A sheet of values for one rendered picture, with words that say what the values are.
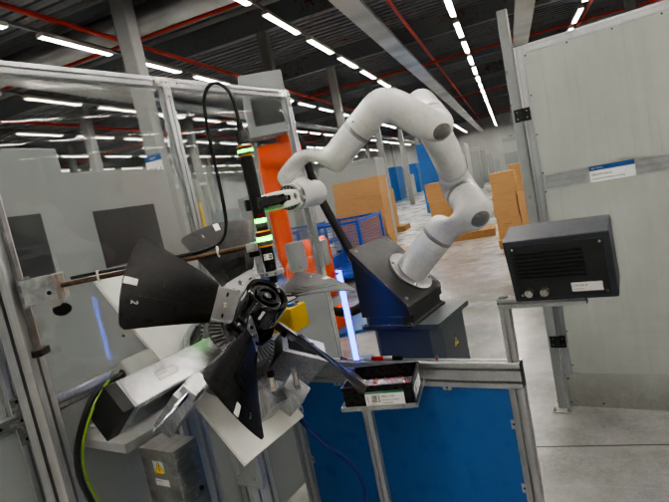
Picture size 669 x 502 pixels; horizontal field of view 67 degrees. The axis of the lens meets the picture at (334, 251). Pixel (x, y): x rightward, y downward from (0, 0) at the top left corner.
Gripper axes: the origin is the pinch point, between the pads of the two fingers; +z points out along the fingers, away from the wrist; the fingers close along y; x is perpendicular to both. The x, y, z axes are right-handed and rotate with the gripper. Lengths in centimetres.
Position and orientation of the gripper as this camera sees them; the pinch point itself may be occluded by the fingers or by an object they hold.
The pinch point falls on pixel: (256, 203)
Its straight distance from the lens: 144.9
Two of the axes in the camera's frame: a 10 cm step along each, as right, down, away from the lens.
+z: -5.1, 2.0, -8.4
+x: -2.0, -9.7, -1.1
